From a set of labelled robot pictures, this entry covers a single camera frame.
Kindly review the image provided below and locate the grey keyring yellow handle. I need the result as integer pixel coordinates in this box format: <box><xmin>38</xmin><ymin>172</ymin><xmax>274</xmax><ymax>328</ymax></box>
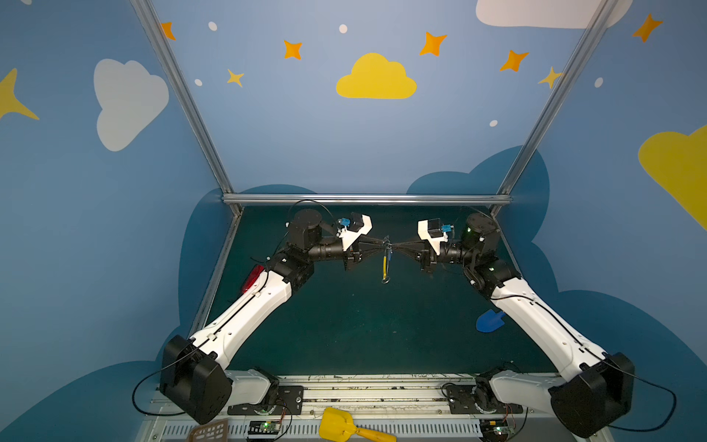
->
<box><xmin>381</xmin><ymin>237</ymin><xmax>392</xmax><ymax>285</ymax></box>

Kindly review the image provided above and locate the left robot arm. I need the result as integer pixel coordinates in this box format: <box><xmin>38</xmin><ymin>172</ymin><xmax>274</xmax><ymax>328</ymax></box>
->
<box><xmin>158</xmin><ymin>209</ymin><xmax>382</xmax><ymax>425</ymax></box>

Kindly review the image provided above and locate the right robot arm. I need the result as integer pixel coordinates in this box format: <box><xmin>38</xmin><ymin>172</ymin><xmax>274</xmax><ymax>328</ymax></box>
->
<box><xmin>394</xmin><ymin>213</ymin><xmax>635</xmax><ymax>441</ymax></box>

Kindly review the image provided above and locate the red spray bottle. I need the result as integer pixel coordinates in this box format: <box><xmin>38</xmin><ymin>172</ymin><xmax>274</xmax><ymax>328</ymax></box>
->
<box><xmin>241</xmin><ymin>264</ymin><xmax>265</xmax><ymax>294</ymax></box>

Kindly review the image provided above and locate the yellow plastic scoop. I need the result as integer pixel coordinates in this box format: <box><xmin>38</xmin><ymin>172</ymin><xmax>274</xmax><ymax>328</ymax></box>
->
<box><xmin>319</xmin><ymin>407</ymin><xmax>397</xmax><ymax>442</ymax></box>

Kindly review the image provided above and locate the right controller board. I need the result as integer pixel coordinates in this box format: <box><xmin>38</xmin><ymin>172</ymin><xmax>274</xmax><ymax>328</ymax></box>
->
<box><xmin>479</xmin><ymin>419</ymin><xmax>512</xmax><ymax>442</ymax></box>

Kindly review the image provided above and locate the controller board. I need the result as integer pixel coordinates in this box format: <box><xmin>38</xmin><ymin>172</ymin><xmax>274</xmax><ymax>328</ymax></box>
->
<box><xmin>246</xmin><ymin>420</ymin><xmax>283</xmax><ymax>441</ymax></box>
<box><xmin>479</xmin><ymin>419</ymin><xmax>512</xmax><ymax>442</ymax></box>

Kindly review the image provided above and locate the left controller board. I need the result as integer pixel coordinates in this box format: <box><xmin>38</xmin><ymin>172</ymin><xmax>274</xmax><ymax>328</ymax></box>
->
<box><xmin>246</xmin><ymin>420</ymin><xmax>283</xmax><ymax>441</ymax></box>

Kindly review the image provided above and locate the brown perforated plate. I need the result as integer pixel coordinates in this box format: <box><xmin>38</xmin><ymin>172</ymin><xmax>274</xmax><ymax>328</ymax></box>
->
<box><xmin>186</xmin><ymin>419</ymin><xmax>229</xmax><ymax>442</ymax></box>

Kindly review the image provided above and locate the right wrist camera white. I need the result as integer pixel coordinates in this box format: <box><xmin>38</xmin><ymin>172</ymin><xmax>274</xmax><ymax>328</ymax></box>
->
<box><xmin>417</xmin><ymin>218</ymin><xmax>452</xmax><ymax>256</ymax></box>

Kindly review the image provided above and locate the blue trowel wooden handle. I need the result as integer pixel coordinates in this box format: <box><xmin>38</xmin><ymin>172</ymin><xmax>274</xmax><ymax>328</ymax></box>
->
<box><xmin>475</xmin><ymin>309</ymin><xmax>506</xmax><ymax>333</ymax></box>

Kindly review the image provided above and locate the aluminium frame rail back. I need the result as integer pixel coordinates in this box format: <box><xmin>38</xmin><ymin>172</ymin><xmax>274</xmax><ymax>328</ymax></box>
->
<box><xmin>222</xmin><ymin>193</ymin><xmax>512</xmax><ymax>206</ymax></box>

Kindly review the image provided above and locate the aluminium frame rail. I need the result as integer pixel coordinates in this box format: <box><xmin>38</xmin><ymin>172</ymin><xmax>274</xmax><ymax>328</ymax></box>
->
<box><xmin>489</xmin><ymin>0</ymin><xmax>620</xmax><ymax>308</ymax></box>
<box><xmin>222</xmin><ymin>193</ymin><xmax>512</xmax><ymax>206</ymax></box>
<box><xmin>131</xmin><ymin>0</ymin><xmax>243</xmax><ymax>330</ymax></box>

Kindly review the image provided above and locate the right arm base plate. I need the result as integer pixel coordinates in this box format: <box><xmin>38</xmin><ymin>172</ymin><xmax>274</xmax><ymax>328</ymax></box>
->
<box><xmin>441</xmin><ymin>383</ymin><xmax>524</xmax><ymax>414</ymax></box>

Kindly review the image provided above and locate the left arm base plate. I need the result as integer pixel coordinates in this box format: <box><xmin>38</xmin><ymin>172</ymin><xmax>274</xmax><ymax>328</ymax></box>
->
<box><xmin>226</xmin><ymin>385</ymin><xmax>305</xmax><ymax>416</ymax></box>

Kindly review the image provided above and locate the aluminium frame rail left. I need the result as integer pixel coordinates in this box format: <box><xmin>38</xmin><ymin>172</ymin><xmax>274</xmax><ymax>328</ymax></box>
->
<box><xmin>131</xmin><ymin>0</ymin><xmax>243</xmax><ymax>330</ymax></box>

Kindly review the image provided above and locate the aluminium frame rail right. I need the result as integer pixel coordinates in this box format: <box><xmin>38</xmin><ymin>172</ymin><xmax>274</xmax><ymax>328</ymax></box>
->
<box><xmin>489</xmin><ymin>0</ymin><xmax>620</xmax><ymax>308</ymax></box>

